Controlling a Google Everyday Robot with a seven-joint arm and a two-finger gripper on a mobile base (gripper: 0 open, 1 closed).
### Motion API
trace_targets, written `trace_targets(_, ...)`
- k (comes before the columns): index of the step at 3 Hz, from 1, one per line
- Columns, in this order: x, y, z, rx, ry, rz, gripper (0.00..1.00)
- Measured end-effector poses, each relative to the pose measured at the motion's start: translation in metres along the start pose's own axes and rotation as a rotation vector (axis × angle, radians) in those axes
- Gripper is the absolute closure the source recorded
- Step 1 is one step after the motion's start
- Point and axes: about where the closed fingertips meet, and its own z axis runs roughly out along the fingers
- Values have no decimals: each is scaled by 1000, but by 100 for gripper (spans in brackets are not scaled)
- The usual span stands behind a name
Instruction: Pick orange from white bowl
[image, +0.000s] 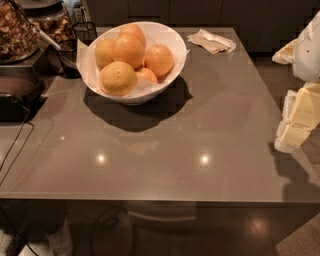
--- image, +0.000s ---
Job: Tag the black wire cup holder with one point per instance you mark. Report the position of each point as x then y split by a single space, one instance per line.
84 32

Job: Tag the white bowl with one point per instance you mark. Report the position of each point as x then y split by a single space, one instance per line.
163 35

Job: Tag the crumpled brown paper napkin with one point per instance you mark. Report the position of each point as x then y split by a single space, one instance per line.
211 42

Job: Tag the black appliance on left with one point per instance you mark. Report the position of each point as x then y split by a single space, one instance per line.
20 94

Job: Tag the white paper bowl liner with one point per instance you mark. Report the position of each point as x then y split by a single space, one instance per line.
87 70

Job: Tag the glass jar of nuts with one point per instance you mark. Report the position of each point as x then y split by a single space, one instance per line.
18 40

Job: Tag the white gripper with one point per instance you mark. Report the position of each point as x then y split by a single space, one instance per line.
308 53

